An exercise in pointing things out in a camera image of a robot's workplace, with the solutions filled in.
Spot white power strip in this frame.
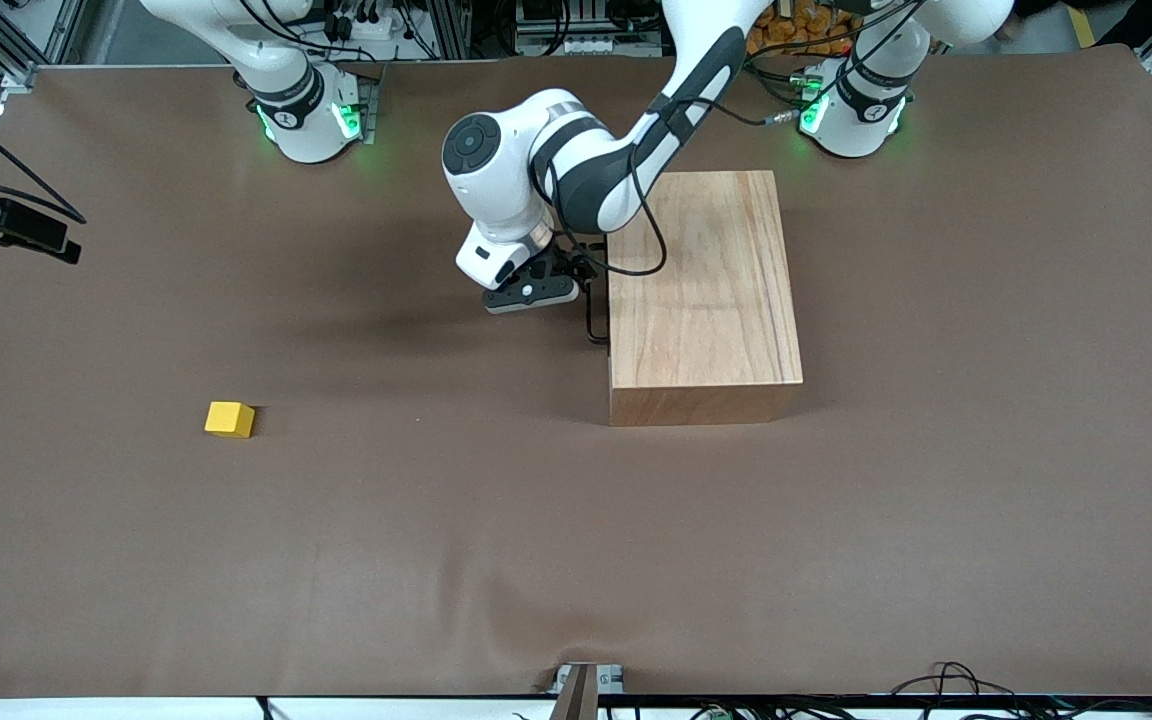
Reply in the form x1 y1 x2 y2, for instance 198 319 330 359
321 0 417 46

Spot orange packaged items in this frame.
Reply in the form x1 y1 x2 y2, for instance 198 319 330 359
746 0 862 56

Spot black clamp-mounted side camera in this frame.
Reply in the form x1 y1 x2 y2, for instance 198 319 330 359
0 185 84 266

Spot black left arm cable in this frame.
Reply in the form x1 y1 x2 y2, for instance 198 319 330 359
541 140 668 278

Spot wooden drawer cabinet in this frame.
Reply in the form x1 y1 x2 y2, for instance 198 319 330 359
606 170 804 428

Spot black side camera cable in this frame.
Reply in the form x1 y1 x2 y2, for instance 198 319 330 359
0 100 87 224

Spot metal table edge bracket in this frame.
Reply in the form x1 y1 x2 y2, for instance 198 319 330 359
551 663 625 720

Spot black looped cable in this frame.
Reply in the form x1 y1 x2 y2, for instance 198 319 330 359
891 660 1022 701

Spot black cable silver connector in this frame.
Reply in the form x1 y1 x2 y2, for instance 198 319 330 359
706 60 837 129

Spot brown table cover mat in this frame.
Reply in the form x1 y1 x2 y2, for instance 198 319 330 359
0 45 1152 699

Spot yellow cube block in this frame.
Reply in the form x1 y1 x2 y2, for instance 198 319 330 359
205 401 257 439

